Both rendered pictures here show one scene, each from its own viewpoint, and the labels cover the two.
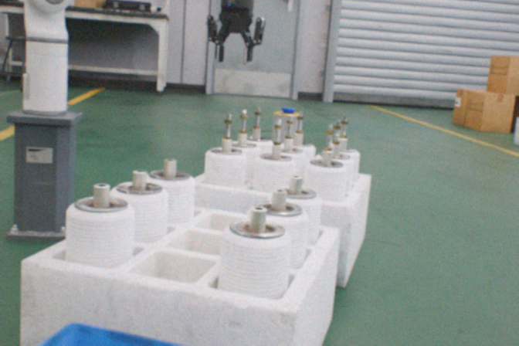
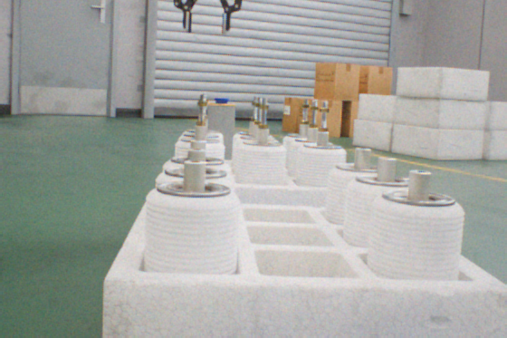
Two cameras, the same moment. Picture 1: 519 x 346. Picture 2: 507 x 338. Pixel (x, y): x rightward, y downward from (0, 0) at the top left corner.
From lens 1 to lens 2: 0.46 m
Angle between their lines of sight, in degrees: 20
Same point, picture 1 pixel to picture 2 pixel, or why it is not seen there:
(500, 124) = (331, 129)
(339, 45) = (157, 57)
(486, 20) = (294, 33)
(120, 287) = (271, 296)
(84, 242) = (194, 241)
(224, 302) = (424, 292)
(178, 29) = not seen: outside the picture
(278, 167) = (273, 153)
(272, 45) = (84, 58)
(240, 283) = (425, 267)
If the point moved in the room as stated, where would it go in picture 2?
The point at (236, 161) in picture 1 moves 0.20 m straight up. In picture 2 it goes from (219, 150) to (224, 43)
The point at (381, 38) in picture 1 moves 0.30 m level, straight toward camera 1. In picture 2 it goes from (198, 50) to (200, 48)
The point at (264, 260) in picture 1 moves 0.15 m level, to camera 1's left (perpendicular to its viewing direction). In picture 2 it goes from (453, 233) to (317, 238)
